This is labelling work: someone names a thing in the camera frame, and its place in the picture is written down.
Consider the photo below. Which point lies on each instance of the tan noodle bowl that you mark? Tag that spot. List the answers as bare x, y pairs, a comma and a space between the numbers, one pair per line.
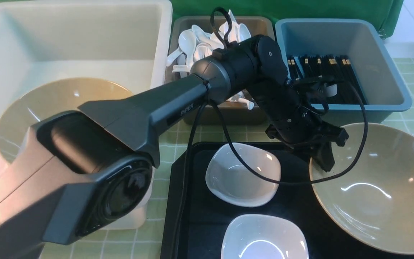
374, 202

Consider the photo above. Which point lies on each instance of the blue plastic chopstick bin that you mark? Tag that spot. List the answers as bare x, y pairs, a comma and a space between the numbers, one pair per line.
379, 79

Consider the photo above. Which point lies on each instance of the bundle of black chopsticks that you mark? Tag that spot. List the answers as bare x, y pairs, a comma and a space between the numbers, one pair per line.
338, 67

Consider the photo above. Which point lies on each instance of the black plastic serving tray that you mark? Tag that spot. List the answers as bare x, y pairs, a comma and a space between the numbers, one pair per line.
196, 220

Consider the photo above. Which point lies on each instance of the pile of white spoons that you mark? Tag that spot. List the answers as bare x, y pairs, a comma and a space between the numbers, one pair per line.
192, 43

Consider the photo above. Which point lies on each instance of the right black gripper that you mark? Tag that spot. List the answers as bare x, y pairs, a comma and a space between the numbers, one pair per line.
300, 129

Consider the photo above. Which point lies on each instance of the top stacked tan bowl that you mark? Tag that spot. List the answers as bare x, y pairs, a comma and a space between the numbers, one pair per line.
48, 100

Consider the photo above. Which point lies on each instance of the white square dish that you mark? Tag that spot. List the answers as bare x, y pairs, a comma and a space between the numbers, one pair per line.
257, 236
228, 179

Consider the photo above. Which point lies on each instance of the large white plastic tub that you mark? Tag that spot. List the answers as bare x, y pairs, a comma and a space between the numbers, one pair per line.
124, 42

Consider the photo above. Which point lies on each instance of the green fabric backdrop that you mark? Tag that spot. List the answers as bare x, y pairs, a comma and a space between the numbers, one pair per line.
382, 14

